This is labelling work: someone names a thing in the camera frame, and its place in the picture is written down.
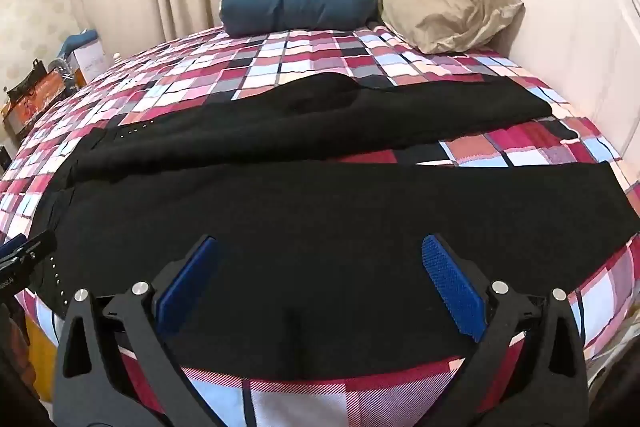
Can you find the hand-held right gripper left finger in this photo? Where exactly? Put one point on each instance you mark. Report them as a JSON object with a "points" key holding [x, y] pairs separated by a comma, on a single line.
{"points": [[187, 278]]}

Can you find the beige pillow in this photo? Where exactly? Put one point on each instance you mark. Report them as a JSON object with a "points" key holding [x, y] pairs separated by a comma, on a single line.
{"points": [[450, 14]]}

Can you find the white bed headboard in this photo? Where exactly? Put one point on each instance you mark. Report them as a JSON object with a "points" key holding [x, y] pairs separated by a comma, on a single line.
{"points": [[565, 17]]}

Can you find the black pants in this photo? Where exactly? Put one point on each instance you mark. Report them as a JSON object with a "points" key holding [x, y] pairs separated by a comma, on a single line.
{"points": [[325, 227]]}

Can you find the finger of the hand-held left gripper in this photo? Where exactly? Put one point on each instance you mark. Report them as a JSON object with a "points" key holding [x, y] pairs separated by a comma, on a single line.
{"points": [[31, 249]]}

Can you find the plaid bed sheet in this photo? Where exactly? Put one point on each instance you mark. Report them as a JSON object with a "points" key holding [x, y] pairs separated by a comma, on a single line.
{"points": [[300, 52]]}

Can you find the yellow sheet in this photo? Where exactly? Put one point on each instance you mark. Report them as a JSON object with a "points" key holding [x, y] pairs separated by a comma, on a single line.
{"points": [[39, 352]]}

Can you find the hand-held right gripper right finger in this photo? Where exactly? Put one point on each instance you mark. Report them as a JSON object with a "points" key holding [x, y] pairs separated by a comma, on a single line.
{"points": [[452, 279]]}

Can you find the white box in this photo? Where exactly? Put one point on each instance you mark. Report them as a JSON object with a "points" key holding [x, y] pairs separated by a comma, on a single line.
{"points": [[90, 59]]}

